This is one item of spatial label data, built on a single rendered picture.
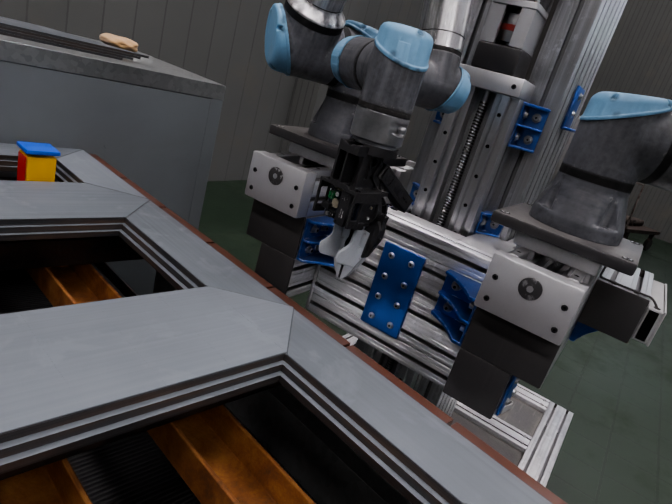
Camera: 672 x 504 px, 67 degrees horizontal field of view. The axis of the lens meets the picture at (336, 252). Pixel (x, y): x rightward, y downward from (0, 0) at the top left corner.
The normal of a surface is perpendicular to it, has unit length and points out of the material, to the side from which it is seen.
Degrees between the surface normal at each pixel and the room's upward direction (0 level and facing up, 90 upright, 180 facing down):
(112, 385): 0
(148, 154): 90
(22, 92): 90
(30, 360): 0
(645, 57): 90
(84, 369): 0
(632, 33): 90
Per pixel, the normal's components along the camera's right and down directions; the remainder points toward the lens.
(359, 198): 0.69, 0.42
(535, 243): -0.54, 0.14
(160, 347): 0.27, -0.91
